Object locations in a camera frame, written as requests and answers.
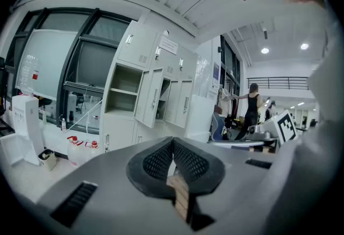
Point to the wooden platform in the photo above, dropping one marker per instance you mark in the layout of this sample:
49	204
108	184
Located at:
180	191

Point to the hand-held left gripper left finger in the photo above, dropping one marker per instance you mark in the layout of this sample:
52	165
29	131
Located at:
134	174

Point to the dark framed window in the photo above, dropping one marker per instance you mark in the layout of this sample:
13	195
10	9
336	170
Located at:
96	64
228	59

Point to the small greenish bottle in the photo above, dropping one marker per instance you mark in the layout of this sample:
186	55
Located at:
44	118

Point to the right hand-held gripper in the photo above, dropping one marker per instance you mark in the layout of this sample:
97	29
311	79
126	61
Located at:
287	129

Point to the black railing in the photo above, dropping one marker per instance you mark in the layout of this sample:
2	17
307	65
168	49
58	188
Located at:
279	78

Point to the white paper notice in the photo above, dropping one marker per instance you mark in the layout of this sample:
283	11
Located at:
168	45

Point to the white open box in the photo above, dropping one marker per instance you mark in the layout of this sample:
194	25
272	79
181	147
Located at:
13	148

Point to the whiteboard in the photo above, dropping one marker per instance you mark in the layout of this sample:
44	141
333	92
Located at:
48	62

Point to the clothes rack with coats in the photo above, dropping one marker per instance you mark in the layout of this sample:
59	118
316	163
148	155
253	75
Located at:
225	102

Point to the grey metal locker cabinet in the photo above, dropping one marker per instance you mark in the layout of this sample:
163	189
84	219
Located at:
139	45

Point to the clear water bottle red label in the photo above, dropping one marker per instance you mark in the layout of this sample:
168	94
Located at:
32	86

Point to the person's torso in light shirt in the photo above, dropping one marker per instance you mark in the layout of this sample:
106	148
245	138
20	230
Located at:
309	161

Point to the small dark bottle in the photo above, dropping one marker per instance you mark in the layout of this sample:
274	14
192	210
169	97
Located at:
71	117

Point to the beige waste bin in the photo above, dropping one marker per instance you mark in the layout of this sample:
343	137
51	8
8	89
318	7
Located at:
49	161

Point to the round ceiling light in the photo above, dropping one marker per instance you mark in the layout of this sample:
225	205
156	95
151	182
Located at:
265	50
304	46

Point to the white water dispenser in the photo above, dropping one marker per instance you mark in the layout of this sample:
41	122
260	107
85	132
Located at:
27	121

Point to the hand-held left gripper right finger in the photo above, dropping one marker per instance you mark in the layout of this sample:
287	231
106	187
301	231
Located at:
215	174

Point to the round white wall sensor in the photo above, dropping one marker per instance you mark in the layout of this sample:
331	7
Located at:
166	32

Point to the blue chair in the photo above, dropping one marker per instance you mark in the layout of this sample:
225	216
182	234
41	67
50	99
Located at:
219	123

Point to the blue and white poster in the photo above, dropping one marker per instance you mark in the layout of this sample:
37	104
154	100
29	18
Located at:
216	72

